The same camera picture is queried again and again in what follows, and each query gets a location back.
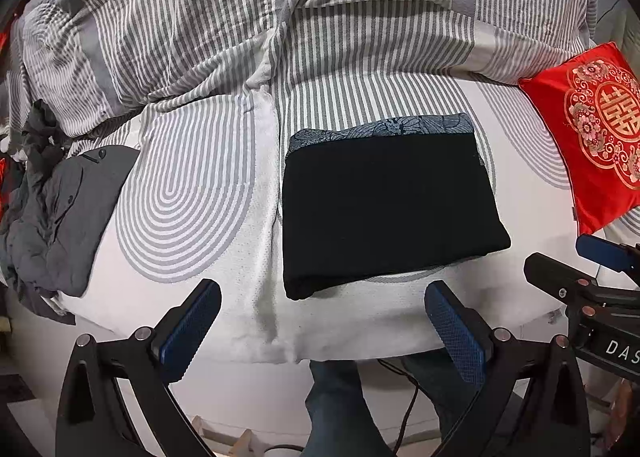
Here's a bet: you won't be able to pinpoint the person's right leg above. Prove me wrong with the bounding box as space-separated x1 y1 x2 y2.
400 351 481 443

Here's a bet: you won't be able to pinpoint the person's left leg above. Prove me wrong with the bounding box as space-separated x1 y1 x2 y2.
302 359 386 457

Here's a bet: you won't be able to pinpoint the red embroidered cushion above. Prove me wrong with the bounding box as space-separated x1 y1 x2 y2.
517 41 640 236

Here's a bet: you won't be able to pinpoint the dark grey crumpled cloth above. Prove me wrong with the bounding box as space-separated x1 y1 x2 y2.
20 100 71 165

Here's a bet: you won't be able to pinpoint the grey buttoned garment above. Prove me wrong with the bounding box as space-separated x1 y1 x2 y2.
0 144 142 325

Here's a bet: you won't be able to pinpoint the black pants with blue waistband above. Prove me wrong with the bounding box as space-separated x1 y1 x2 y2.
281 112 512 301

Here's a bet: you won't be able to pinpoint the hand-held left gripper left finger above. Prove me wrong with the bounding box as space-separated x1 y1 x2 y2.
55 278 222 457

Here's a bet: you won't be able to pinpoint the person's leg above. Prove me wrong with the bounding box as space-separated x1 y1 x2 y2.
302 359 386 457
400 351 481 443

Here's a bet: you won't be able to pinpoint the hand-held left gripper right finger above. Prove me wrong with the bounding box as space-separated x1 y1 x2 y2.
424 280 593 457

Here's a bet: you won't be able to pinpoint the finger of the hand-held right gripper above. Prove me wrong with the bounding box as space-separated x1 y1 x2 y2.
575 234 640 284
523 252 640 310

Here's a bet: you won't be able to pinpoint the white bed sheet with arcs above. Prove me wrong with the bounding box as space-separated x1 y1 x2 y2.
50 67 640 365

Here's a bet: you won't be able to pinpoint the red cloth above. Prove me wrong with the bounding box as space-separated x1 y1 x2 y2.
0 157 16 233

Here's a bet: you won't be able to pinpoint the grey white striped duvet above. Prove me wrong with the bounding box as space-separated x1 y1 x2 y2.
7 0 601 158

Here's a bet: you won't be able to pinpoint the black cable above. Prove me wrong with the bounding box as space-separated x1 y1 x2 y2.
377 359 421 457

